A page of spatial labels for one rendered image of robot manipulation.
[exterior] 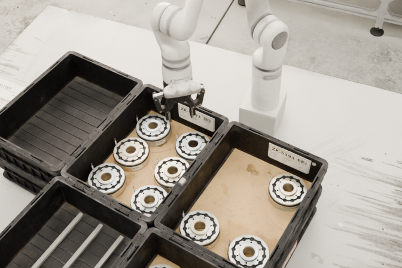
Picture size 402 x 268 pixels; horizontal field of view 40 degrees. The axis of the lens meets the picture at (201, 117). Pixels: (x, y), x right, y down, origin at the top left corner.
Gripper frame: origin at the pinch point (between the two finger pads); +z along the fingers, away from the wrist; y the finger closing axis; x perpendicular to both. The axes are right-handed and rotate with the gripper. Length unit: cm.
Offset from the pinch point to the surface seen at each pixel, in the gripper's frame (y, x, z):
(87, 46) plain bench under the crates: 23, -71, 30
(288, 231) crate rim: -18.1, 37.1, 7.2
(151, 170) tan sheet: 10.2, 3.5, 17.2
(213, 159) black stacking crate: -6.8, 9.0, 10.7
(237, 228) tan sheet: -8.4, 27.9, 17.2
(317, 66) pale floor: -96, -107, 100
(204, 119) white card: -8.0, -5.5, 10.3
